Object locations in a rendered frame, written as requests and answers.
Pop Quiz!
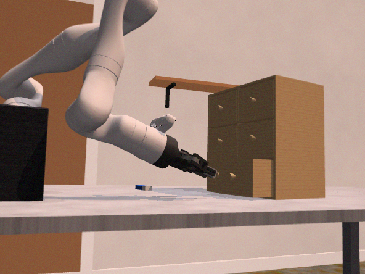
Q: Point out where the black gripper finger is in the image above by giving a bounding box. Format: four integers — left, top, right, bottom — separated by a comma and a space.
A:
170, 162, 207, 178
176, 149, 217, 178

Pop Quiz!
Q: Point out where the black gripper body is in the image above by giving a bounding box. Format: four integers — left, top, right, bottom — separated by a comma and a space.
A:
152, 135, 191, 168

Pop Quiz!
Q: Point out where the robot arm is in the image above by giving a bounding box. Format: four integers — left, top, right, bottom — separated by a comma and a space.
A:
0, 0, 176, 164

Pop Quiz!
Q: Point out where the brown wooden drawer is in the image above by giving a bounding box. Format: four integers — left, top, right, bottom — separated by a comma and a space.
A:
208, 125, 237, 157
209, 90, 237, 126
208, 160, 219, 191
219, 159, 274, 198
238, 119, 274, 157
239, 80, 274, 121

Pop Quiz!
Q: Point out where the brown wooden chest of drawers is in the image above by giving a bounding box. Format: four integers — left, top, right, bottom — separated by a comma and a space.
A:
207, 75, 325, 200

